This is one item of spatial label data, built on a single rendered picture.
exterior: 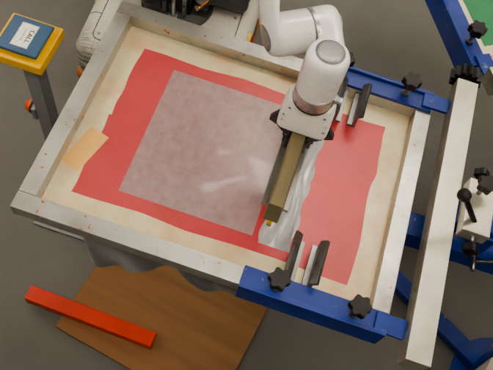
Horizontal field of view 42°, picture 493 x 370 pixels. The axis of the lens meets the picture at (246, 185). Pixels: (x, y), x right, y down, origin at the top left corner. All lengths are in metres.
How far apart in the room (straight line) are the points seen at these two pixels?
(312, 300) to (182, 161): 0.42
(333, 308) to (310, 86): 0.45
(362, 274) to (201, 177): 0.40
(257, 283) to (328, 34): 0.49
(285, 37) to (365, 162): 0.49
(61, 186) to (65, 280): 0.97
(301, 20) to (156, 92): 0.51
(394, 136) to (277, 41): 0.55
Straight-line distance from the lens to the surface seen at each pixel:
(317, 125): 1.21
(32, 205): 1.35
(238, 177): 1.40
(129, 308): 2.26
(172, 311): 2.25
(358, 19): 3.06
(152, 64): 1.55
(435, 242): 1.35
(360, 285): 1.36
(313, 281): 1.26
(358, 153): 1.49
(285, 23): 1.09
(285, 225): 1.36
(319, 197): 1.41
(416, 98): 1.56
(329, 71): 1.06
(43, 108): 1.82
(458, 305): 2.52
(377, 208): 1.44
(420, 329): 1.28
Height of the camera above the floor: 2.19
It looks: 63 degrees down
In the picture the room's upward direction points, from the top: 15 degrees clockwise
